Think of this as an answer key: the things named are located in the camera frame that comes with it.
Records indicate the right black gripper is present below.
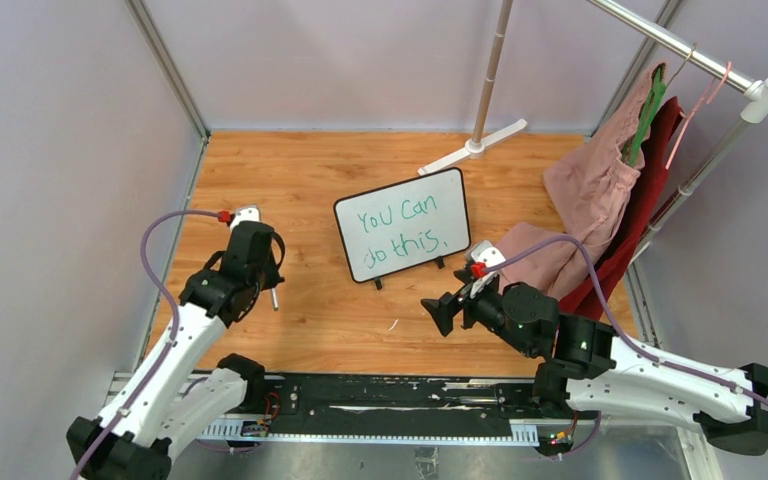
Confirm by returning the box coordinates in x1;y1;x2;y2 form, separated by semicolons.
421;267;537;357

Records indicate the whiteboard marker white body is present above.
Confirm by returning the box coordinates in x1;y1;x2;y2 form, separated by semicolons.
270;288;280;311

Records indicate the small whiteboard black frame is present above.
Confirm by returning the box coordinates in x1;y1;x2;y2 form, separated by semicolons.
333;167;472;284

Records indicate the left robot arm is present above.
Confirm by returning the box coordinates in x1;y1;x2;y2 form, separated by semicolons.
66;212;285;479

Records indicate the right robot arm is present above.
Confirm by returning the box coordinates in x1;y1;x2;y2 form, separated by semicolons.
420;283;768;456

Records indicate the dark red garment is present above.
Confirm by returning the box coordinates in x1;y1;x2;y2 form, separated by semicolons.
595;97;684;298

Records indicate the pink garment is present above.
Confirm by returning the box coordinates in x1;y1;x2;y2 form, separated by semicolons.
499;64;658;299

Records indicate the green clothes hanger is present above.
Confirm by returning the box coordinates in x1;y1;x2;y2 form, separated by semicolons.
622;63;667;167

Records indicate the pink clothes hanger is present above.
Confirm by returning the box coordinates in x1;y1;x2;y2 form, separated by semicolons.
664;61;733;170

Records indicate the metal clothes rack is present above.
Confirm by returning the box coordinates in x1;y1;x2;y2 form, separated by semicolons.
418;1;768;260

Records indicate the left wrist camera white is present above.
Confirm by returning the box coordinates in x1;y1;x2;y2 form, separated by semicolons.
217;205;261;230

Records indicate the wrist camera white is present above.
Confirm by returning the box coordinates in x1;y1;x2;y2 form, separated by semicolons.
454;240;506;299
217;205;261;230

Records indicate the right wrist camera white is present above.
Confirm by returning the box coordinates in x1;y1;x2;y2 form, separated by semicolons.
454;240;506;299

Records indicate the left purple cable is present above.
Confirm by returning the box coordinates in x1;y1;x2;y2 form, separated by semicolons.
69;209;233;480

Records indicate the purple cable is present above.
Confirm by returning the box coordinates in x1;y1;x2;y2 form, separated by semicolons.
69;209;233;480
470;234;768;458

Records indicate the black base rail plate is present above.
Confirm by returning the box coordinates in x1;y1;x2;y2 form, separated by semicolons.
100;370;697;458

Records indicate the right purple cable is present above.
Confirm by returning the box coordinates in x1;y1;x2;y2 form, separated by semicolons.
470;234;768;458

